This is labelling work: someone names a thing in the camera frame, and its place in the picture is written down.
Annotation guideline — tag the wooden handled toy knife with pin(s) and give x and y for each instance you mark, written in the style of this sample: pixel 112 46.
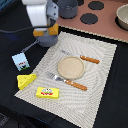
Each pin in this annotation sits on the wooden handled toy knife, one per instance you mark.
pixel 82 57

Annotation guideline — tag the beige toy bowl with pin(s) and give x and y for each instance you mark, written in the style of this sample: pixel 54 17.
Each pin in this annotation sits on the beige toy bowl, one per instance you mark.
pixel 122 15

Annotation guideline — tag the beige woven placemat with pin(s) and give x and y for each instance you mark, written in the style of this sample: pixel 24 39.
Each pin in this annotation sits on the beige woven placemat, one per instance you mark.
pixel 76 106

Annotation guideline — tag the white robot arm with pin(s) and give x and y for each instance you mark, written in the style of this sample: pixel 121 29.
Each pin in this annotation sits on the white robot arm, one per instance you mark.
pixel 42 13

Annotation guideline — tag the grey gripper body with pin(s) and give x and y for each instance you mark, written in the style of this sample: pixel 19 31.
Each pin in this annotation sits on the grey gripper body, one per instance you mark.
pixel 44 14

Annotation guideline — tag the yellow toy butter box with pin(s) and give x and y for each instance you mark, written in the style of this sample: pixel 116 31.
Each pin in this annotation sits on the yellow toy butter box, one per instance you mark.
pixel 52 93

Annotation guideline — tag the orange toy bread loaf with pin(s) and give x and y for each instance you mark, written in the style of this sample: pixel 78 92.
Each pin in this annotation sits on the orange toy bread loaf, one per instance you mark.
pixel 52 31

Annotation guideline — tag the round wooden plate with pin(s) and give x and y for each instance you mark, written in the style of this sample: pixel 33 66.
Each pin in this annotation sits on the round wooden plate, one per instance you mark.
pixel 71 67

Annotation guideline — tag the wooden handled toy fork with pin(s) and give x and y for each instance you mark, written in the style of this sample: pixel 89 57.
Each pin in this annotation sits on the wooden handled toy fork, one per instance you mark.
pixel 69 82

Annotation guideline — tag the grey toy stock pot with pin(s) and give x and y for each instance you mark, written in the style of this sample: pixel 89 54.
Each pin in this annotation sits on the grey toy stock pot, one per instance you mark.
pixel 68 8

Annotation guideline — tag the pink toy stove board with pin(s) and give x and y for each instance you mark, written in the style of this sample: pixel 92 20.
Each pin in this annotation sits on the pink toy stove board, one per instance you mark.
pixel 104 27

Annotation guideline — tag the grey toy saucepan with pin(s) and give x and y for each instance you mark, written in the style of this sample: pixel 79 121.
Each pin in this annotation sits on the grey toy saucepan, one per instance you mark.
pixel 43 41

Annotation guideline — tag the yellow toy cheese wedge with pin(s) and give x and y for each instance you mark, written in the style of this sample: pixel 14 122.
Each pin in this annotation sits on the yellow toy cheese wedge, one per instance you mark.
pixel 25 80

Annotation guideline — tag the light blue milk carton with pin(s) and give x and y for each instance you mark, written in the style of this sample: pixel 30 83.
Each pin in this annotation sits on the light blue milk carton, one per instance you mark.
pixel 20 61

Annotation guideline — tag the black stove burner disc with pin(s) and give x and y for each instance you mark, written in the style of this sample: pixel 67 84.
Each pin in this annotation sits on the black stove burner disc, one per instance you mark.
pixel 89 18
pixel 96 5

